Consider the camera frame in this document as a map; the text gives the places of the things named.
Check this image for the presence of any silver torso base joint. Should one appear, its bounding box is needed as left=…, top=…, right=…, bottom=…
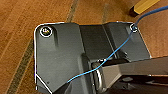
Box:
left=90, top=59, right=108, bottom=92

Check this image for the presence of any round ringed base button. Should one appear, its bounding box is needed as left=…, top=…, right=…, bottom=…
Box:
left=39, top=24, right=53, bottom=38

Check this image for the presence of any blue cable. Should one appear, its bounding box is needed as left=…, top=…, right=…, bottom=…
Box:
left=66, top=0, right=168, bottom=84

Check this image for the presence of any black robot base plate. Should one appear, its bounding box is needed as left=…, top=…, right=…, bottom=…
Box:
left=33, top=21, right=153, bottom=94

